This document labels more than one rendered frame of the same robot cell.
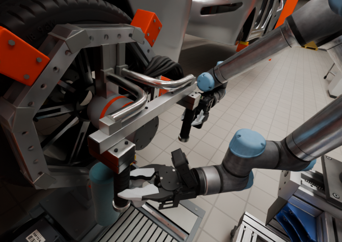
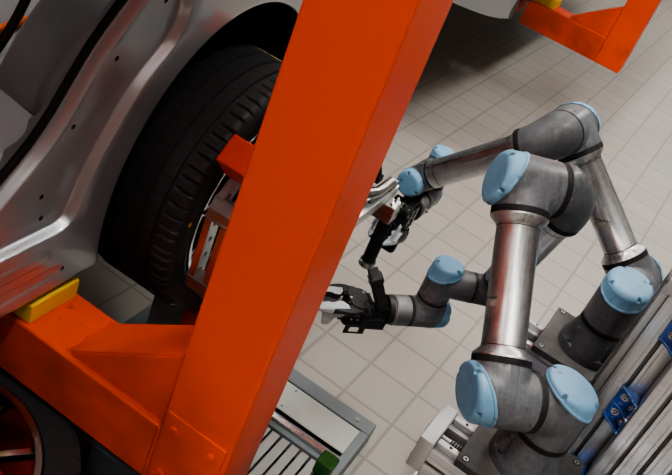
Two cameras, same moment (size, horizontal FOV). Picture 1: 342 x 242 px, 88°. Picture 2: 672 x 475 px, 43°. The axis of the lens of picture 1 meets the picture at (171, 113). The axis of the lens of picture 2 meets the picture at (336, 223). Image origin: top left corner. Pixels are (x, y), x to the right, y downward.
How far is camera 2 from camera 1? 152 cm
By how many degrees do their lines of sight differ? 8
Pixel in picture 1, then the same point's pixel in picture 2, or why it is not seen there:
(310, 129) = not seen: hidden behind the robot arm
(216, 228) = (393, 461)
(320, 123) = not seen: hidden behind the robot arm
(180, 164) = (378, 280)
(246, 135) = (445, 261)
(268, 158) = (465, 288)
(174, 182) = (365, 302)
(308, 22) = (529, 147)
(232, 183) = (425, 314)
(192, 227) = (348, 445)
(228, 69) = (443, 173)
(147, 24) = not seen: hidden behind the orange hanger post
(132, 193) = (325, 305)
